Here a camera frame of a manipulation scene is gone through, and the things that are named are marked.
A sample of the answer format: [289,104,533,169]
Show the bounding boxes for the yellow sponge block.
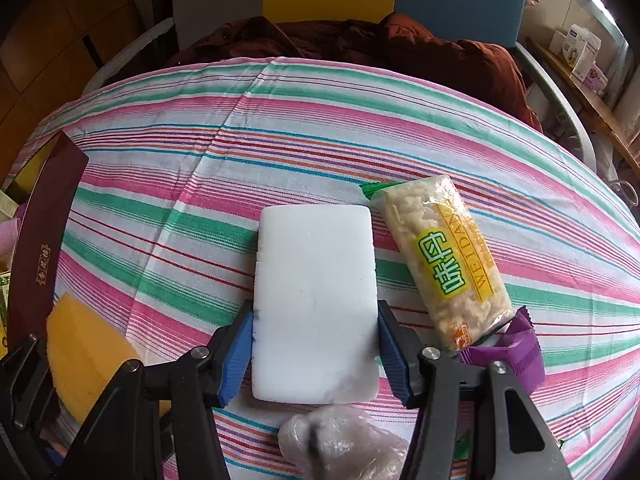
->
[47,292,140,424]

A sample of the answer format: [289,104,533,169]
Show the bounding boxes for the clear plastic bag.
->
[278,405,409,479]

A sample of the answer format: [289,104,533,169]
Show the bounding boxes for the white foam block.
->
[252,205,380,404]

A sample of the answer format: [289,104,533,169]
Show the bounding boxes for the rice cracker snack pack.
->
[361,176,515,352]

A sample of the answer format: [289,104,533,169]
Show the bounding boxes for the striped bed sheet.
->
[14,58,639,479]

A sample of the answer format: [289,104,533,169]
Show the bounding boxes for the gold metal tin box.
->
[1,131,88,352]

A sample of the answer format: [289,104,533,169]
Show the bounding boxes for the wooden side shelf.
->
[525,38,639,177]

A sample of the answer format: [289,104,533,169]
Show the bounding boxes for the wooden wardrobe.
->
[1,0,144,176]

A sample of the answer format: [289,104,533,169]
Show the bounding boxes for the white boxes on shelf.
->
[549,24,608,96]

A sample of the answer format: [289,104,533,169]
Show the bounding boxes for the dark red blanket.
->
[168,12,542,131]

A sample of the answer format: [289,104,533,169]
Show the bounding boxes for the white bed rail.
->
[511,42,597,174]

